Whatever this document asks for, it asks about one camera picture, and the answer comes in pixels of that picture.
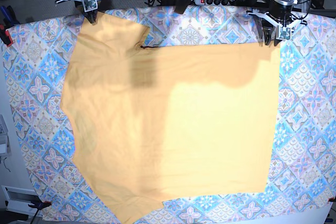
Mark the red black clamp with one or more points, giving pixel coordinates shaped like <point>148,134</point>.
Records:
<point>5,36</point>

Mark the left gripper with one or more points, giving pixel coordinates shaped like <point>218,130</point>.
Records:
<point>283,29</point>

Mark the orange black clamp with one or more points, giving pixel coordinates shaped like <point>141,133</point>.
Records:
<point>39,204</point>

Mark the white power strip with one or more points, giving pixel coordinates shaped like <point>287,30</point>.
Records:
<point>219,3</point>

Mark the yellow T-shirt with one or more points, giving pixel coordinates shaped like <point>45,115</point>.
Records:
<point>152,124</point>

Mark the patterned blue tablecloth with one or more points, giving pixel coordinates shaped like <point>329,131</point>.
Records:
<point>302,168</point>

